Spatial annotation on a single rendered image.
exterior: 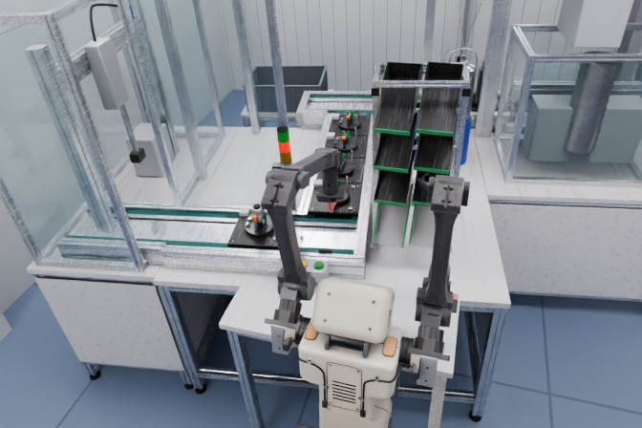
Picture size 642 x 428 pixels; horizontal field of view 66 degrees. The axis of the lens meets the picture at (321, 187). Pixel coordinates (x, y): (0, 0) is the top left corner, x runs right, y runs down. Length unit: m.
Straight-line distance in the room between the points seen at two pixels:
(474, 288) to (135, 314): 1.56
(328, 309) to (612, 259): 2.02
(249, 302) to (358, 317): 0.81
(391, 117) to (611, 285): 1.84
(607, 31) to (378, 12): 3.06
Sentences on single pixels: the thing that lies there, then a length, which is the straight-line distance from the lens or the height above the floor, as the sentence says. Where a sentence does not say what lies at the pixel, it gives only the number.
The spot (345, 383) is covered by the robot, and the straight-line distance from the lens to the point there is 1.50.
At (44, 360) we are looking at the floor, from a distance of 3.47.
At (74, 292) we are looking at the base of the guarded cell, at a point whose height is 0.72.
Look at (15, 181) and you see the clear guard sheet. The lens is 2.37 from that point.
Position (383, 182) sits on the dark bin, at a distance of 2.05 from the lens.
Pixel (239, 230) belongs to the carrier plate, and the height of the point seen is 0.97.
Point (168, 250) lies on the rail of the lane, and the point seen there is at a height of 0.96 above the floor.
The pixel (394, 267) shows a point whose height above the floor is 0.86.
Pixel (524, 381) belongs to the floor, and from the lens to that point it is 3.00.
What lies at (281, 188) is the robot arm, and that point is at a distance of 1.35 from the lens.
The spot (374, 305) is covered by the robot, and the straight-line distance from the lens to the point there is 1.37.
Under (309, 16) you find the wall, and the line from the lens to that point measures 5.48.
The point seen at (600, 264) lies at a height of 0.42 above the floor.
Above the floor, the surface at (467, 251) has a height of 0.86.
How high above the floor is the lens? 2.39
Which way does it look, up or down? 35 degrees down
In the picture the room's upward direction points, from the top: 4 degrees counter-clockwise
